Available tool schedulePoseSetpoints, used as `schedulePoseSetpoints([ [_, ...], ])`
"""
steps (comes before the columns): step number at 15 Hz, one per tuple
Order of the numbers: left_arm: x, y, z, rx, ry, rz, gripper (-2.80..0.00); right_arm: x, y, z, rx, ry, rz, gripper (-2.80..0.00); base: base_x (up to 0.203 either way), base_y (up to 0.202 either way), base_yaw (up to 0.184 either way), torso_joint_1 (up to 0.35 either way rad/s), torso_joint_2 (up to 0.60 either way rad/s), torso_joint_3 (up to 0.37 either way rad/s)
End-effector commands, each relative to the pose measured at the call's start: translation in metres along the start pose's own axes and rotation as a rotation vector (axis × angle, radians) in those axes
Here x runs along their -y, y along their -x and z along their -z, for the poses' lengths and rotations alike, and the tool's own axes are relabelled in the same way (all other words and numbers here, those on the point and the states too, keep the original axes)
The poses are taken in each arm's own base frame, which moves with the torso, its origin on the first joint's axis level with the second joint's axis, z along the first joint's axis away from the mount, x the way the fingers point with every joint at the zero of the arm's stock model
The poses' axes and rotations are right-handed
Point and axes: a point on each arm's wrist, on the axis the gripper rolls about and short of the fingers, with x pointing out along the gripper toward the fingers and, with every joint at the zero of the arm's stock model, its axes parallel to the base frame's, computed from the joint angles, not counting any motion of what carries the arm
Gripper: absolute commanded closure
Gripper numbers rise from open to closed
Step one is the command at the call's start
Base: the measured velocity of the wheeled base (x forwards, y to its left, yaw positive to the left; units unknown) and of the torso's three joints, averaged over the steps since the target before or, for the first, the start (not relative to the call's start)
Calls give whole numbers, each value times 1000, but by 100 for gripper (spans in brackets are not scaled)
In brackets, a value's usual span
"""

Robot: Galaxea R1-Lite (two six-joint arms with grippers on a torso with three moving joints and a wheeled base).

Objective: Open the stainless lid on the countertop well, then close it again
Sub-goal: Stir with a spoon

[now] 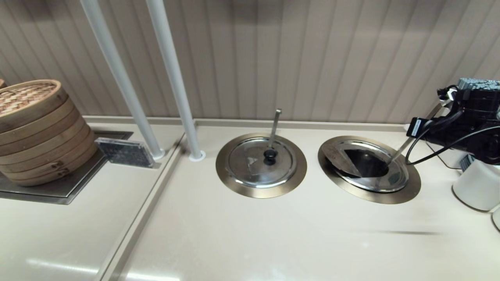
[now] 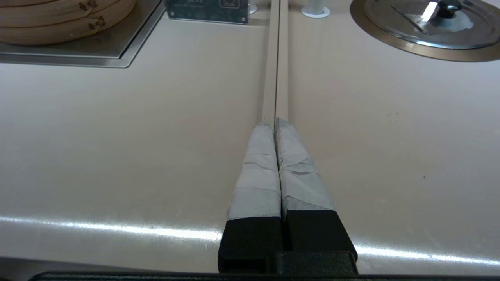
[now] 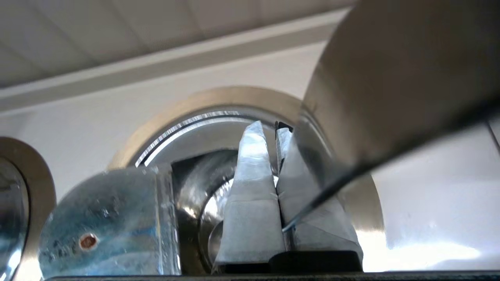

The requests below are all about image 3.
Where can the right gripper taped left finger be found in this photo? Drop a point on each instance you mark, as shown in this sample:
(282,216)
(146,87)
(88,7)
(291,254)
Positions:
(252,218)

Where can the steel hinged pot lid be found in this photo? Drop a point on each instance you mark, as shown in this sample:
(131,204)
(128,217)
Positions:
(109,218)
(11,203)

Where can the steel soup pot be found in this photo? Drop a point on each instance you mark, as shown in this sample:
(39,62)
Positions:
(195,183)

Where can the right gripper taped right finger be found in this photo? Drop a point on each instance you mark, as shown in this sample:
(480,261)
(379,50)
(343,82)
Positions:
(324,239)

